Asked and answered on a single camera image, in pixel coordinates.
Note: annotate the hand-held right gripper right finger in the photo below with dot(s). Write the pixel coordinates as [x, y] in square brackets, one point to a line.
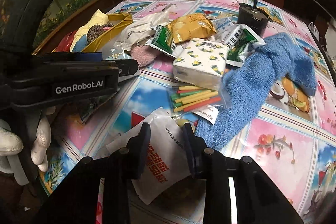
[188, 145]

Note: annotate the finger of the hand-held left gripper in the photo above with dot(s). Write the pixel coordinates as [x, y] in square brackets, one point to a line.
[123, 67]
[88, 56]

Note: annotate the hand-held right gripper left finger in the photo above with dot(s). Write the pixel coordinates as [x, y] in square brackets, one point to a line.
[145, 142]

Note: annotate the white packet with red print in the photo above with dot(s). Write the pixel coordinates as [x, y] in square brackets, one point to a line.
[162, 134]

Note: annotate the pink fuzzy plush item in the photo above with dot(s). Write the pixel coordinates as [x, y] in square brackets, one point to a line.
[143, 55]

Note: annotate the gold cardboard box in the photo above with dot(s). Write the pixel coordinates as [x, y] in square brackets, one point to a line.
[115, 29]

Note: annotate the lemon print tissue pack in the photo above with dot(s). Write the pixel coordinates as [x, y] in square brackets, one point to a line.
[199, 64]

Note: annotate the person's left hand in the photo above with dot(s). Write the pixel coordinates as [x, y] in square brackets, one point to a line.
[39, 140]

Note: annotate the light blue cloth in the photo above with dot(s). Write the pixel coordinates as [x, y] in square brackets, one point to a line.
[80, 45]

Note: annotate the teal printed packet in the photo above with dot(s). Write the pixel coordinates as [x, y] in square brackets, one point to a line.
[115, 54]

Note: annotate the brown speckled fuzzy item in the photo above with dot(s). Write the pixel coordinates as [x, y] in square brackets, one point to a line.
[97, 32]

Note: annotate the red foil packet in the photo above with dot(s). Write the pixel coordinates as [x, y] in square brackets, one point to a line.
[65, 43]

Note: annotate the yellow towel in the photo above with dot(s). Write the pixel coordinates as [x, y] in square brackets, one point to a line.
[92, 22]

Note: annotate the white plastic bag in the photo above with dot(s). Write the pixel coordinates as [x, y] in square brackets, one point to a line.
[136, 32]

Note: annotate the dark printed packet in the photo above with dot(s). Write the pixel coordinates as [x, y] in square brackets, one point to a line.
[90, 108]

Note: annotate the bag of coloured sticks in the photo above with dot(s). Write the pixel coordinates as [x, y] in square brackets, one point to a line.
[191, 100]

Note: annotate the green and white packet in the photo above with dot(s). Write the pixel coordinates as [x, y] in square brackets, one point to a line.
[244, 43]
[162, 40]

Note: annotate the yellow snack packet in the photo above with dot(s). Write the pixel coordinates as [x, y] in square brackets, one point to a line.
[191, 27]

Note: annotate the blue towel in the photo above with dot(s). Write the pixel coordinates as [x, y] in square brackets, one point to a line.
[249, 87]

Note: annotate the blue and white packet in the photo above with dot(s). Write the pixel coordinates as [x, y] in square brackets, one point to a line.
[224, 27]

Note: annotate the black container with stick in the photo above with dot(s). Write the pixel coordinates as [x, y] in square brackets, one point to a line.
[252, 19]

